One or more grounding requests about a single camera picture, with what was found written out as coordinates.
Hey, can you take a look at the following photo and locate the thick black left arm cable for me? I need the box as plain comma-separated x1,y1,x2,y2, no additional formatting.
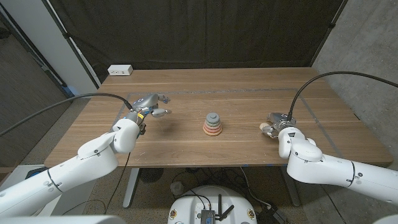
0,92,134,138

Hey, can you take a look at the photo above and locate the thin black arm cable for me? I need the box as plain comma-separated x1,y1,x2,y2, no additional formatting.
104,152,131,215
320,185,348,224

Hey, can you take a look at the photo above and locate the white power outlet box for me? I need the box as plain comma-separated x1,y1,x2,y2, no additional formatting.
107,64,134,77

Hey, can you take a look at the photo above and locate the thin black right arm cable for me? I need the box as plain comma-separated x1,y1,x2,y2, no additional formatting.
320,185,348,224

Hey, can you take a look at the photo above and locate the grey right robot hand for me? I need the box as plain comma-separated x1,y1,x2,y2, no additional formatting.
259,112,297,139

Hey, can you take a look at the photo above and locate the white robot torso base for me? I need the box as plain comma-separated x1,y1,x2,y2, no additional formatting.
167,185,258,224

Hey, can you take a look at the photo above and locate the black backdrop stand pole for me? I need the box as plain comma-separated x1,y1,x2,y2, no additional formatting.
310,0,349,67
42,0,101,88

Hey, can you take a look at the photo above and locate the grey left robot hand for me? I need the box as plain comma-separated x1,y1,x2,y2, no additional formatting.
125,93,172,126

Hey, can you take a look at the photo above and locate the black antenna radio module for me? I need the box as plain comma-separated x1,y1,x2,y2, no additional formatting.
200,194,234,224

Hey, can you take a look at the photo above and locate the white pedal board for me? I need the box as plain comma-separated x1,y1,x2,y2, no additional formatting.
0,164,94,217

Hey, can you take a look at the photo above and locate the black backdrop curtain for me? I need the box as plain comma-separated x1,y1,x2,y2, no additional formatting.
49,0,348,83

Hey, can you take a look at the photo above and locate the black floor power strip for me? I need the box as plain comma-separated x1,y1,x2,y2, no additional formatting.
255,207,289,224

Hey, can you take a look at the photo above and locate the dark table leg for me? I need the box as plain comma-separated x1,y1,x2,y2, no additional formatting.
281,166,301,207

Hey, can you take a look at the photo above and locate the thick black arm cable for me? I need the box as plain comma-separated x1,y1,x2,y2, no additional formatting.
287,71,398,121
0,92,134,138

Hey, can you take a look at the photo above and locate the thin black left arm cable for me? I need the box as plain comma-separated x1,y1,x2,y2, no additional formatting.
104,152,131,215

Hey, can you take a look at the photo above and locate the grey floor cylinder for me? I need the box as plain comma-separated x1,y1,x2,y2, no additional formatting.
170,181,185,196

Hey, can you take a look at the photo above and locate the black floor fan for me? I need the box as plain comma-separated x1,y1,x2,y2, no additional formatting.
139,167,164,184

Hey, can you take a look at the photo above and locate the light grey table leg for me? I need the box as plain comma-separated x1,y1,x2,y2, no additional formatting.
123,167,141,208

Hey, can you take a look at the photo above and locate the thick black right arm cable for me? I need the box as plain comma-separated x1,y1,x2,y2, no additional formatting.
287,71,398,121

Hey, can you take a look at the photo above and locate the blue foot pad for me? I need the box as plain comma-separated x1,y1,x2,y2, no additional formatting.
26,167,47,180

